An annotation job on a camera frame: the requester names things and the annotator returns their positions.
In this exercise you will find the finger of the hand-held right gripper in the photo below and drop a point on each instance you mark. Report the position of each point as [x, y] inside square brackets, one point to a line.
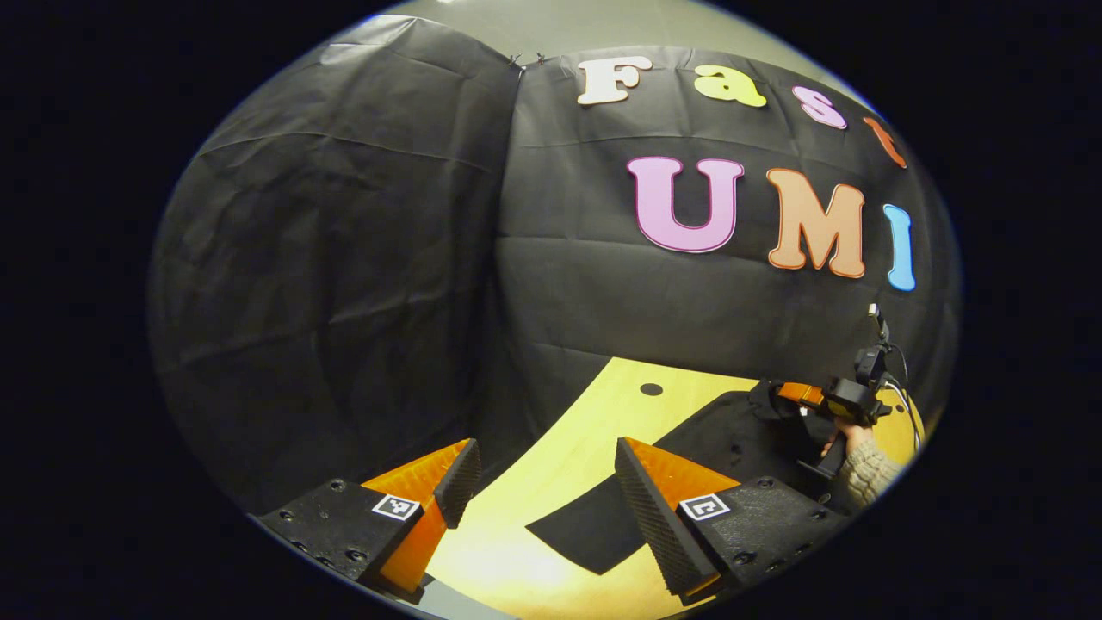
[801, 394]

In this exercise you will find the black button shirt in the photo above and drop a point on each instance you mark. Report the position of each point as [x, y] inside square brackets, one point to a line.
[585, 527]

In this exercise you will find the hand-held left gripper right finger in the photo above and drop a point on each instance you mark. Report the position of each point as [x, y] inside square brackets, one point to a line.
[654, 517]

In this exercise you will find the black backdrop cloth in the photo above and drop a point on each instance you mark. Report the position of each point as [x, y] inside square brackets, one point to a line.
[344, 258]

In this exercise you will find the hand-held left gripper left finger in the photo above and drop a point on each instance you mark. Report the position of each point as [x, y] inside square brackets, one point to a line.
[461, 482]

